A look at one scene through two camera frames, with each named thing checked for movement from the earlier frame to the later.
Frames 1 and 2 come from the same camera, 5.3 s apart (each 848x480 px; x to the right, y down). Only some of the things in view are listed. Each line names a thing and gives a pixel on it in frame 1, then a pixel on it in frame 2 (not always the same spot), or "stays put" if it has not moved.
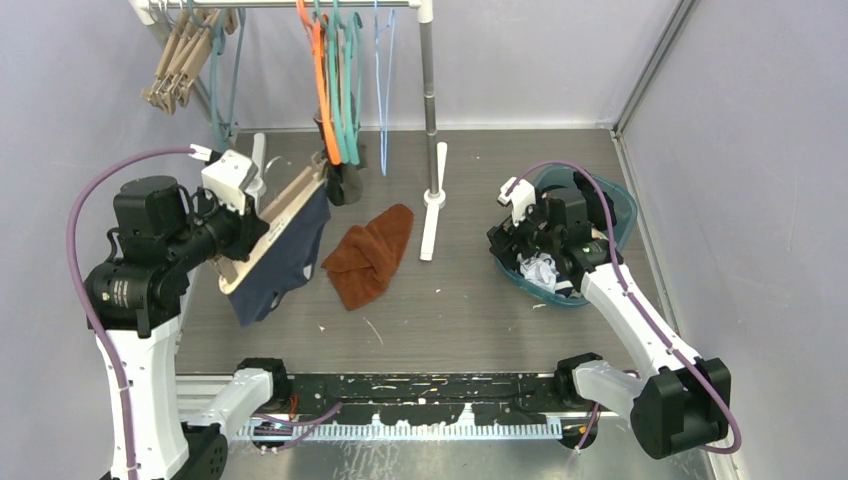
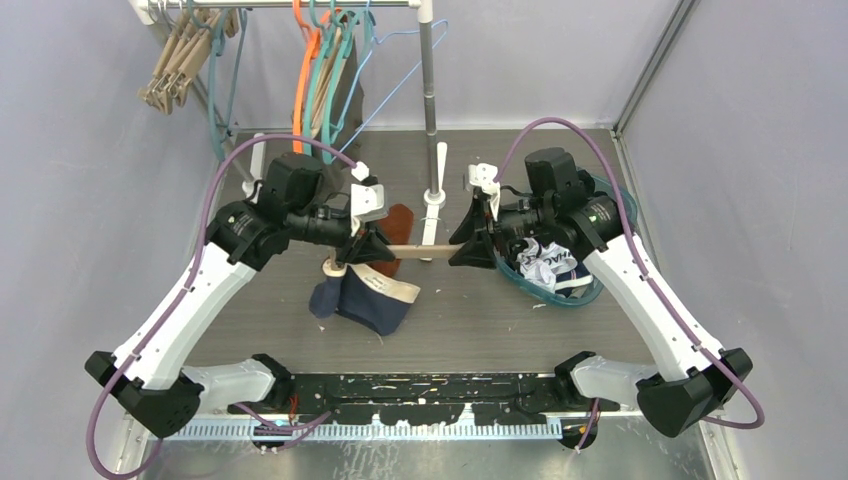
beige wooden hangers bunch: [186, 51] stays put
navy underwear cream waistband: [286, 259] → [371, 299]
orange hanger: [318, 30] → [314, 50]
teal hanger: [330, 25] → [328, 32]
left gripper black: [248, 228] → [363, 246]
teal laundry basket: [621, 204] stays put
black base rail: [418, 398] stays put
